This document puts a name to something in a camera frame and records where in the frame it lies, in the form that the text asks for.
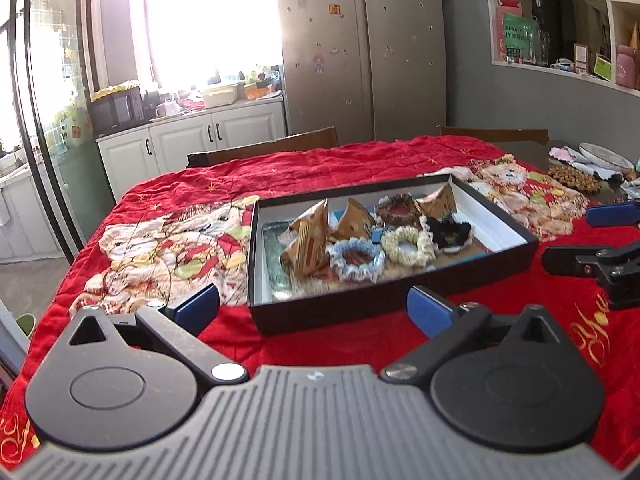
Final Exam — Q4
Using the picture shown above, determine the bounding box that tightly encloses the black microwave oven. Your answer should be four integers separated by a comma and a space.
89, 87, 145, 136

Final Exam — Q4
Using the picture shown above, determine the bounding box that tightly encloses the brown beaded mat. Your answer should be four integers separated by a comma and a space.
548, 165, 602, 195

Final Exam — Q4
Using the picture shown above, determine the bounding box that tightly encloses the dark wooden headboard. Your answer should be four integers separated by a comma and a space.
436, 126, 549, 146
186, 127, 340, 168

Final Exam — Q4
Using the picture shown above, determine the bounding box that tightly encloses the white kitchen cabinet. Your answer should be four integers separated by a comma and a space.
96, 96, 286, 200

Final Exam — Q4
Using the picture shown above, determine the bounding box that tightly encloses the black framed glass door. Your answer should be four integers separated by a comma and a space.
1, 0, 104, 263

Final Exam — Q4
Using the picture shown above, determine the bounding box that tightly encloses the dark wooden headboard right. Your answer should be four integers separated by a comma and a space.
436, 126, 549, 146

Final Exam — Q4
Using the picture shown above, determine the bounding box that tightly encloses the dark wooden headboard left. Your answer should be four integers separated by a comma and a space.
186, 127, 340, 168

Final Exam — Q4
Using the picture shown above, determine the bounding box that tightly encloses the white round plate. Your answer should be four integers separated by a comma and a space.
578, 142, 634, 172

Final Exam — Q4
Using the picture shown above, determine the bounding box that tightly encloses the white wall shelf unit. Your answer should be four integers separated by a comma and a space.
487, 0, 639, 96

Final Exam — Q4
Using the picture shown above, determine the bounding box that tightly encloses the brown crochet scrunchie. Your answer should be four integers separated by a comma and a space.
375, 193, 421, 228

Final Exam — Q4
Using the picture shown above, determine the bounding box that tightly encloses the cream crochet scrunchie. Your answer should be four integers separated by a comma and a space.
381, 226, 436, 268

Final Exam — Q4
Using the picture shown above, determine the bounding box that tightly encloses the brown pyramid packet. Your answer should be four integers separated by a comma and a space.
280, 198, 329, 278
414, 184, 457, 220
331, 198, 375, 240

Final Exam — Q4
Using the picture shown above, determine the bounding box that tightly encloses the blue binder clip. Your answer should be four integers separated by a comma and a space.
371, 229, 384, 244

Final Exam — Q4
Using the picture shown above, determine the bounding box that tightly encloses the black shallow cardboard box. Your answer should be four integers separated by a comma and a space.
248, 172, 538, 335

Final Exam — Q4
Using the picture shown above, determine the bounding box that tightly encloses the silver double-door refrigerator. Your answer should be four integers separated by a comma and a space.
278, 0, 447, 144

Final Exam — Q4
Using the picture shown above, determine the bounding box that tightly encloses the pink jar on shelf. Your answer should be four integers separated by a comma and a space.
615, 44, 637, 89

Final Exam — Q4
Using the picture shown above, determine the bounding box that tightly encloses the black white crochet scrunchie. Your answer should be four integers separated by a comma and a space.
425, 214, 473, 254

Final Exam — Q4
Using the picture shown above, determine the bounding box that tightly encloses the green sign on shelf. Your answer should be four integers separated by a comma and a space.
502, 14, 538, 63

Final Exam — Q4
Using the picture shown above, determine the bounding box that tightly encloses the light blue crochet scrunchie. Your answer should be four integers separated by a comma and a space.
326, 237, 385, 283

